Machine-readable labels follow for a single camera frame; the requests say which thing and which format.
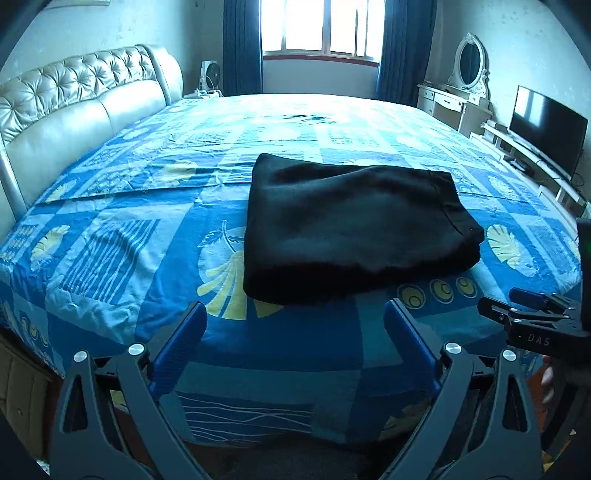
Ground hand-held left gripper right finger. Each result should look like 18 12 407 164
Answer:
379 298 544 480

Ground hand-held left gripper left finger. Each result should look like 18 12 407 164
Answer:
50 301 213 480

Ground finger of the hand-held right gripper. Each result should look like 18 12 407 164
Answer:
478 297 570 325
510 287 581 315

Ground black pants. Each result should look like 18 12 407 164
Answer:
243 152 485 306

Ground person's right hand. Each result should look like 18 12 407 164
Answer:
541 364 557 409

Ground white television stand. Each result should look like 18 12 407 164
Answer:
470 121 589 217

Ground blue printed bed sheet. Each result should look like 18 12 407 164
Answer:
0 95 585 446

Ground black flat television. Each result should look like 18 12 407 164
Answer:
508 85 583 183

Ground wooden bed base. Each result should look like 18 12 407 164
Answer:
0 330 63 462

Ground white dressing table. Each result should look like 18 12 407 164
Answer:
417 83 492 137

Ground oval white-framed mirror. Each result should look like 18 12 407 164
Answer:
445 32 490 100

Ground cream tufted headboard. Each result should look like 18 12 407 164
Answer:
0 44 184 222

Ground white electric fan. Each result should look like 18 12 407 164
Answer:
201 60 225 97

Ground dark blue curtain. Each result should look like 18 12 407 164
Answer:
223 0 264 97
376 0 437 107

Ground window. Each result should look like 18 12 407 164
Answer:
261 0 386 58

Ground framed wall picture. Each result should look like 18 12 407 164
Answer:
44 0 112 10

